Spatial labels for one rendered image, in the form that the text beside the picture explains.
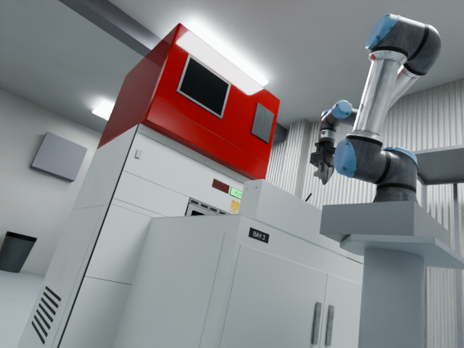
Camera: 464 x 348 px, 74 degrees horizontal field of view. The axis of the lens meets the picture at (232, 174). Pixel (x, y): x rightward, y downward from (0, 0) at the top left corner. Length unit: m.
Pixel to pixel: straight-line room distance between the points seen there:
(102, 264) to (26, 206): 5.87
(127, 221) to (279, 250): 0.69
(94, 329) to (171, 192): 0.65
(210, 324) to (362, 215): 0.53
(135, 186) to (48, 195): 5.88
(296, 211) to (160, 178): 0.69
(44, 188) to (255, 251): 6.52
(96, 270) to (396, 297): 1.07
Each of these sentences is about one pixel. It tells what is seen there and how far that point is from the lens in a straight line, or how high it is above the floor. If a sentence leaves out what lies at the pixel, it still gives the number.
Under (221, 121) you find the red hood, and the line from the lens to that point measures 1.72.
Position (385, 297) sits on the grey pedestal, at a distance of 0.99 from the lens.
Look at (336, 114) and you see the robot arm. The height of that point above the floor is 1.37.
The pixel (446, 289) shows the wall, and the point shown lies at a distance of 3.44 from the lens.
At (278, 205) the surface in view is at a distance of 1.07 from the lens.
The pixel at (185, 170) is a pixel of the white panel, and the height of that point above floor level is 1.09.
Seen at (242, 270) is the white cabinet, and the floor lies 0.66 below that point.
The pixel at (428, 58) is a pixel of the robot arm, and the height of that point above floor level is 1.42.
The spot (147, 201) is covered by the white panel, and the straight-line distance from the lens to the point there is 1.47.
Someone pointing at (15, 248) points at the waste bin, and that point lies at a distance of 6.58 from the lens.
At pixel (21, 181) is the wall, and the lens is 7.24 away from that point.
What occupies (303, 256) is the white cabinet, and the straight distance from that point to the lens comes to 1.17.
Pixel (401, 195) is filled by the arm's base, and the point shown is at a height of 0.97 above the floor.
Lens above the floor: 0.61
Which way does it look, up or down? 19 degrees up
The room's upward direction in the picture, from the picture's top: 13 degrees clockwise
